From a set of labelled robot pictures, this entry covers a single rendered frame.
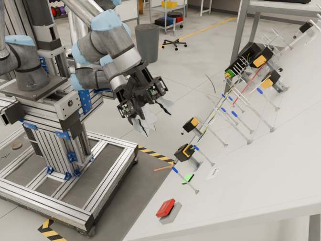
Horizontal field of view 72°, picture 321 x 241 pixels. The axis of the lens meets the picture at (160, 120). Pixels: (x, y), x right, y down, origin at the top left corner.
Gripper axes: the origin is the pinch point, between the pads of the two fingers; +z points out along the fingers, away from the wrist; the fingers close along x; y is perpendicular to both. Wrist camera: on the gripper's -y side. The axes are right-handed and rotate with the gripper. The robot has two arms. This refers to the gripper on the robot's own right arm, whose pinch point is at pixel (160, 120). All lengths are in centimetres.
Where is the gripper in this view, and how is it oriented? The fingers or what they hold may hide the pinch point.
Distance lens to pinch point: 73.5
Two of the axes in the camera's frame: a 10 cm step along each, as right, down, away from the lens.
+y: 6.3, 0.0, -7.8
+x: 6.1, -6.2, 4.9
